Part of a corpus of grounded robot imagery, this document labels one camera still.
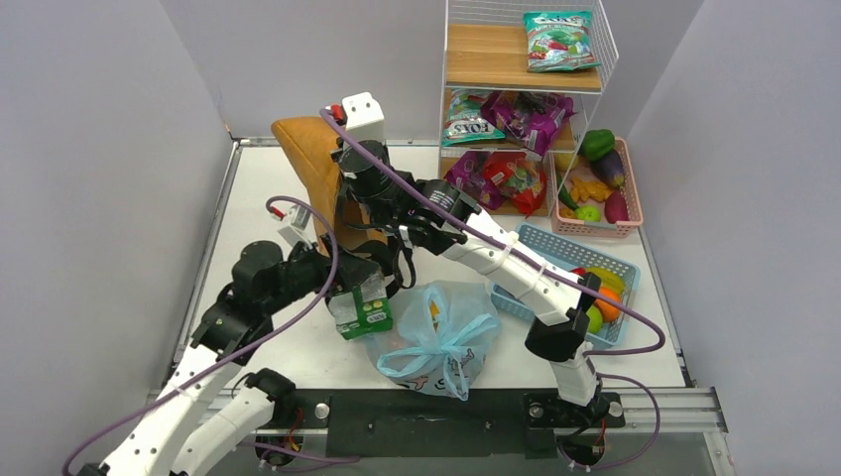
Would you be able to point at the red candy bag bottom shelf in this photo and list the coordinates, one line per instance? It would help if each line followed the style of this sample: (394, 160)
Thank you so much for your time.
(517, 177)

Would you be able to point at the green snack bag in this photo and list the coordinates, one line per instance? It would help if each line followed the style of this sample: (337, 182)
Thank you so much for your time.
(363, 310)

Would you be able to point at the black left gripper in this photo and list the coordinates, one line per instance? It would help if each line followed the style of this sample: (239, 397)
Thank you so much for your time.
(350, 271)

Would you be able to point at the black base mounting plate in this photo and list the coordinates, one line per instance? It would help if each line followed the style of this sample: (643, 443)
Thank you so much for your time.
(402, 423)

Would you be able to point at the purple candy bag middle shelf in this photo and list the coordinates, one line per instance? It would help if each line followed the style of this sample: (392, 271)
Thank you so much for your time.
(531, 120)

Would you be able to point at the maroon toy vegetable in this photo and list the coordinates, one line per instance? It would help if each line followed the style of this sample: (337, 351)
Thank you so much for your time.
(616, 208)

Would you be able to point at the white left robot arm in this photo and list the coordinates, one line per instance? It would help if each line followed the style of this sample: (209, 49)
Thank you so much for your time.
(169, 438)

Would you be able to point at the purple candy bag shelf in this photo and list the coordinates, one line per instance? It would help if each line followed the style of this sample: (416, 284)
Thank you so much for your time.
(531, 120)
(467, 174)

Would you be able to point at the light blue plastic grocery bag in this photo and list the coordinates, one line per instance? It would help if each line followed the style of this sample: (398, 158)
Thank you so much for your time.
(442, 334)

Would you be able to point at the purple candy bag bottom shelf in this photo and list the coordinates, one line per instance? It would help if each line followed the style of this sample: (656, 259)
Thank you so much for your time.
(467, 174)

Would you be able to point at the yellow toy banana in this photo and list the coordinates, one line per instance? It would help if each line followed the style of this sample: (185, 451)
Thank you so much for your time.
(609, 279)

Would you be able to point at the teal Fox's candy bag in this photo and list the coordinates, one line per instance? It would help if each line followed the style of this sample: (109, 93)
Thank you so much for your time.
(464, 122)

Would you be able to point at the teal candy bag top right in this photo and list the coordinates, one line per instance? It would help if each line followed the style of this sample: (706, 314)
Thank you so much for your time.
(559, 41)

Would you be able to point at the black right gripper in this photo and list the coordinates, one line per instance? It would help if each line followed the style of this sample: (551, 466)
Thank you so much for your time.
(349, 191)

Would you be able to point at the purple toy eggplant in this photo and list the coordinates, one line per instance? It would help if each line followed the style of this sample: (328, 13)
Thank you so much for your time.
(609, 169)

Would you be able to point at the small green toy lime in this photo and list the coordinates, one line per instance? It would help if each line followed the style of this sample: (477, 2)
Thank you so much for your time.
(588, 213)

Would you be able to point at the orange cloth tote bag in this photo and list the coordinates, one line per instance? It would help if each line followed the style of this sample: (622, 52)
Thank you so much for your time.
(308, 143)

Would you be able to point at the green toy bell pepper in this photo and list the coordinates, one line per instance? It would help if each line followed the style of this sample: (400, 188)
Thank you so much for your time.
(596, 144)

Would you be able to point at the orange toy fruit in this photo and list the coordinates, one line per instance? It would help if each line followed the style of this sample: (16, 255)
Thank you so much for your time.
(609, 312)

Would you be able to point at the light blue plastic basket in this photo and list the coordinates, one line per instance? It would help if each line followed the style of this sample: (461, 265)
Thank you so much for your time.
(568, 255)

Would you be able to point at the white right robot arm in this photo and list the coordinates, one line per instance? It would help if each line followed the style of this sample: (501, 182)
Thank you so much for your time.
(435, 215)

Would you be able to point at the green toy apple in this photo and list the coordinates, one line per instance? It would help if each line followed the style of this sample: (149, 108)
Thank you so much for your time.
(595, 319)

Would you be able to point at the white wire wooden shelf rack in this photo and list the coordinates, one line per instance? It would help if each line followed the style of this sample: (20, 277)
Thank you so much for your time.
(485, 47)

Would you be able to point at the pink plastic basket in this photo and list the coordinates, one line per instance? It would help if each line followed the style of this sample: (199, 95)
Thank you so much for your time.
(563, 219)

